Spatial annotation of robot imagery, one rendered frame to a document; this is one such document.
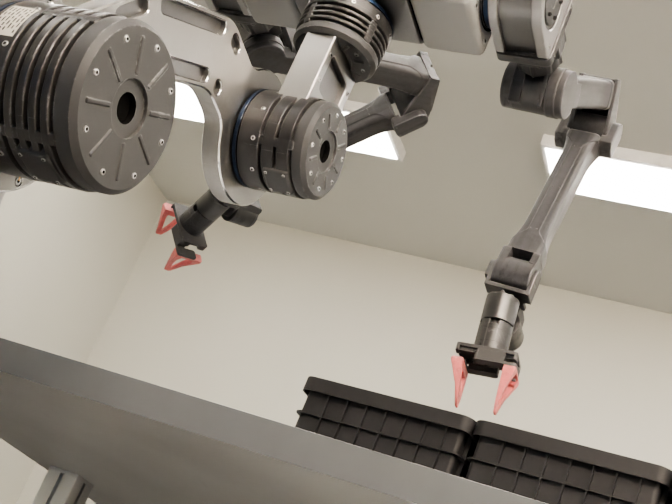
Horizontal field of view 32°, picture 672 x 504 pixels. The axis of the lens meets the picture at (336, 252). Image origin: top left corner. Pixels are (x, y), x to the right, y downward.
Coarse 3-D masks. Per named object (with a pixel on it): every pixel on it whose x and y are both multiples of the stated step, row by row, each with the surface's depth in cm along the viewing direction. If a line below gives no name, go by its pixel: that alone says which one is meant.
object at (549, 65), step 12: (564, 24) 171; (564, 36) 174; (552, 48) 169; (504, 60) 172; (516, 60) 171; (528, 60) 170; (540, 60) 169; (552, 60) 169; (528, 72) 177; (540, 72) 176; (552, 72) 177
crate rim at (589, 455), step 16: (480, 432) 174; (496, 432) 173; (512, 432) 172; (528, 432) 172; (544, 448) 169; (560, 448) 169; (576, 448) 168; (592, 448) 167; (592, 464) 166; (608, 464) 165; (624, 464) 164; (640, 464) 164; (656, 464) 163; (656, 480) 162
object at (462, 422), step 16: (320, 384) 187; (336, 384) 186; (352, 400) 184; (368, 400) 183; (384, 400) 182; (400, 400) 181; (416, 416) 179; (432, 416) 178; (448, 416) 177; (464, 416) 176
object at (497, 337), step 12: (480, 324) 192; (492, 324) 190; (504, 324) 190; (480, 336) 190; (492, 336) 189; (504, 336) 189; (456, 348) 189; (468, 348) 189; (492, 348) 187; (504, 348) 189; (468, 360) 193; (516, 360) 186
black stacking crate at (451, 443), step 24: (312, 408) 187; (336, 408) 185; (360, 408) 184; (336, 432) 183; (360, 432) 182; (384, 432) 181; (408, 432) 179; (432, 432) 178; (456, 432) 177; (408, 456) 177; (432, 456) 176; (456, 456) 175
